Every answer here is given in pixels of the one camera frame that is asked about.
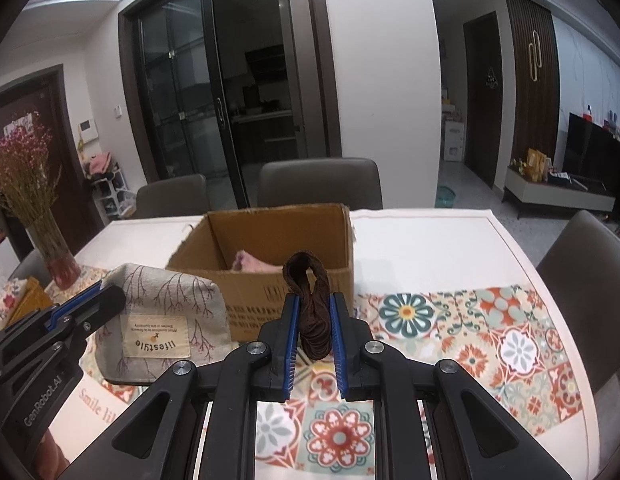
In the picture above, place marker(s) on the white wall intercom panel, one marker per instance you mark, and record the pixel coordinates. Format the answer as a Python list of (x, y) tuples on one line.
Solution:
[(88, 129)]

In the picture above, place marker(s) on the dark wooden room door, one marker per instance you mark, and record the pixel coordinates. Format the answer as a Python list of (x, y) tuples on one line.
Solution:
[(482, 125)]

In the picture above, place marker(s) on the linen pouch with branch print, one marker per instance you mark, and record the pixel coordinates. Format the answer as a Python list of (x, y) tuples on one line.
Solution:
[(155, 300)]

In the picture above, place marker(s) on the glass vase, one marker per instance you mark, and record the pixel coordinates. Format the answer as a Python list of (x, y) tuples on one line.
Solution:
[(55, 260)]

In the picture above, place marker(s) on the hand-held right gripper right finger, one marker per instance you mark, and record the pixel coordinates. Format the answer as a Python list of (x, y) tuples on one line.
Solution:
[(339, 350)]

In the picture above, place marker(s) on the grey refrigerator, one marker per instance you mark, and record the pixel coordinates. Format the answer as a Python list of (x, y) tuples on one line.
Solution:
[(295, 85)]

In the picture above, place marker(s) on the yellow woven tissue box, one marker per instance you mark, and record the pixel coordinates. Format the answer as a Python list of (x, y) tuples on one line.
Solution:
[(35, 300)]

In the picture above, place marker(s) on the pink fluffy sock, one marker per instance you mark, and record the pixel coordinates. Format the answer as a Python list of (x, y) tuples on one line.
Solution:
[(255, 262)]

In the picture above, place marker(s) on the white television cabinet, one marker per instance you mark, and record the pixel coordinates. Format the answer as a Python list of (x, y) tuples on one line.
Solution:
[(539, 192)]

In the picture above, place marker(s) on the dark wooden entry door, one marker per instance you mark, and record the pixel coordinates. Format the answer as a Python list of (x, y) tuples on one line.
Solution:
[(65, 125)]

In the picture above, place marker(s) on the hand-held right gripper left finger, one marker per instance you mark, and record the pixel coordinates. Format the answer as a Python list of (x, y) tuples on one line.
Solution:
[(290, 350)]

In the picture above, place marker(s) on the pink plush toy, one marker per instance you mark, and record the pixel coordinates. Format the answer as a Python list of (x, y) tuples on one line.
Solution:
[(100, 165)]

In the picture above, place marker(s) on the teal plastic basin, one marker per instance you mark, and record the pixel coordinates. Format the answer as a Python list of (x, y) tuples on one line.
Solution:
[(444, 197)]

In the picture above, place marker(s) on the floral tissue cover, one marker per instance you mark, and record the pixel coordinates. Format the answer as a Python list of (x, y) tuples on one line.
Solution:
[(7, 300)]

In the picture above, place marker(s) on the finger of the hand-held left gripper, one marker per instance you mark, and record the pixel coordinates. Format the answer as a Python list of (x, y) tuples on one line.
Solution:
[(97, 305)]

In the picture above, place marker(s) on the small white hallway cabinet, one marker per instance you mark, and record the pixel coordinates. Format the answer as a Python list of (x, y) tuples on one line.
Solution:
[(452, 145)]

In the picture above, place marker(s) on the dried pink flowers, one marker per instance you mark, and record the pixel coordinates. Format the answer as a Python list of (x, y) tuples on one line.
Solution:
[(25, 160)]

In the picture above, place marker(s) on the dark glass sliding door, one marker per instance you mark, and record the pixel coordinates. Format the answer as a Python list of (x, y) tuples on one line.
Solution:
[(180, 85)]

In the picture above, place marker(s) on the red and white wall calendar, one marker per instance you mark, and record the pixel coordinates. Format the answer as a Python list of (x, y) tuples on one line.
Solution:
[(17, 125)]

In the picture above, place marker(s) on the person's left hand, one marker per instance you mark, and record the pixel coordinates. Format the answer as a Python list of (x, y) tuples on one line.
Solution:
[(52, 447)]

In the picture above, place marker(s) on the black television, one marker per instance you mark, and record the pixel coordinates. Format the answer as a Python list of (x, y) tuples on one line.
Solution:
[(589, 155)]

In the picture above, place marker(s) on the yellow gift bags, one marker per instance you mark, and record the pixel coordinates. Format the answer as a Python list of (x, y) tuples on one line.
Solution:
[(537, 165)]

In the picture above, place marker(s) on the white storage rack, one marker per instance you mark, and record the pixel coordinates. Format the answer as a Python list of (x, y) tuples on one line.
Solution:
[(112, 200)]

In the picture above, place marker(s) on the grey dining chair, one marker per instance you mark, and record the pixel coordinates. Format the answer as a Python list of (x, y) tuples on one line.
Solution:
[(320, 185), (589, 285), (172, 197), (32, 265)]

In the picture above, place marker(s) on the brown cardboard box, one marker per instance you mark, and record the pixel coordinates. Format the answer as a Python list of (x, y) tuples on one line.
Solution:
[(250, 305)]

